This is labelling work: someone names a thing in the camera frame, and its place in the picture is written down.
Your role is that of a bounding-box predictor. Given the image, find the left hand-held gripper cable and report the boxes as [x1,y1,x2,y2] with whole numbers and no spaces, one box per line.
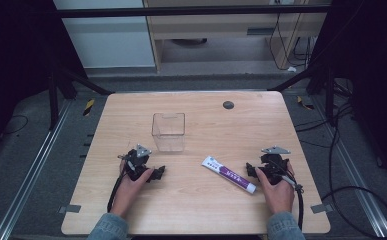
[106,171,126,214]

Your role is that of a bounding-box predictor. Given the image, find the clear plastic square container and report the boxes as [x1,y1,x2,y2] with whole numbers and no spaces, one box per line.
[151,112,187,153]

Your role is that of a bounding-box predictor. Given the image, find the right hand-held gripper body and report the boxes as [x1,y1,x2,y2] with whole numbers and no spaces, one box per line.
[256,145,292,186]

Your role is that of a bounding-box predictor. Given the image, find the black metal stand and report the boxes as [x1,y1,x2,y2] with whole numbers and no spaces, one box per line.
[46,62,114,132]
[267,64,338,127]

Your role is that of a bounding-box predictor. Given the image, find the light wooden desk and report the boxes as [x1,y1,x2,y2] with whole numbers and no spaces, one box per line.
[142,0,333,73]

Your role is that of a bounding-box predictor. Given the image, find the white and purple toothpaste tube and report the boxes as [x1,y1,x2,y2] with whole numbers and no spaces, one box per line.
[201,155,258,195]

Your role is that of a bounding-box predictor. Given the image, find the person's left hand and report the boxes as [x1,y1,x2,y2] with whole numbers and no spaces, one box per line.
[109,159,156,220]

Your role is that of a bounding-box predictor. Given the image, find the black hanging desk cables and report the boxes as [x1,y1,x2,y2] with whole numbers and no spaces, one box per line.
[268,12,313,72]

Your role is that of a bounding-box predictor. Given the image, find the black horizontal frame bar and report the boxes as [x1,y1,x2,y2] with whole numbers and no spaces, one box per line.
[55,4,333,19]

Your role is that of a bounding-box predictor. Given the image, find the thick black floor cable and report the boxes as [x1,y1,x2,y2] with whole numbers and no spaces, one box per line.
[320,99,387,240]

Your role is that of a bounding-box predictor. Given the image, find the yellow and black tape strip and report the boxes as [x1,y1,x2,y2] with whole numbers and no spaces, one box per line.
[296,95,315,111]
[82,98,96,118]

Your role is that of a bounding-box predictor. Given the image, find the white cabinet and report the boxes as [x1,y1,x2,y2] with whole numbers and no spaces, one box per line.
[52,0,156,70]

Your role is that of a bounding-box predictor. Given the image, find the hand-held gripper cable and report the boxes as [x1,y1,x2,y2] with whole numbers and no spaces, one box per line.
[106,171,126,214]
[269,159,306,231]

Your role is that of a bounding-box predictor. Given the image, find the grey table bracket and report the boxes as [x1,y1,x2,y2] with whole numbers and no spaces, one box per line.
[57,203,82,215]
[309,202,335,215]

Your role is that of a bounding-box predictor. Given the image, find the black curtain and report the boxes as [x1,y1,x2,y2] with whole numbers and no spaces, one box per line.
[0,0,89,163]
[308,0,387,186]

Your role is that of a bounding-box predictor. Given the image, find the person's right hand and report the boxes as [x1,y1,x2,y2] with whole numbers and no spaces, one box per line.
[254,161,296,216]

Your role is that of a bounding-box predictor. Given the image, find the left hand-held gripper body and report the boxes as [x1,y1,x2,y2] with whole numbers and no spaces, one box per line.
[117,143,153,183]

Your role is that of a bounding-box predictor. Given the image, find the thin black floor cable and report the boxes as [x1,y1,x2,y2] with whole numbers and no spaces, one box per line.
[0,114,30,136]

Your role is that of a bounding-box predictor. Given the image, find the right hand-held gripper cable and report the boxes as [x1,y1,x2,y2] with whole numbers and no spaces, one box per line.
[269,159,306,231]

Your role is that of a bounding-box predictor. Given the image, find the aluminium floor rail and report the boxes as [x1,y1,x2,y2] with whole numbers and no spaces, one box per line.
[310,95,387,240]
[0,99,73,240]

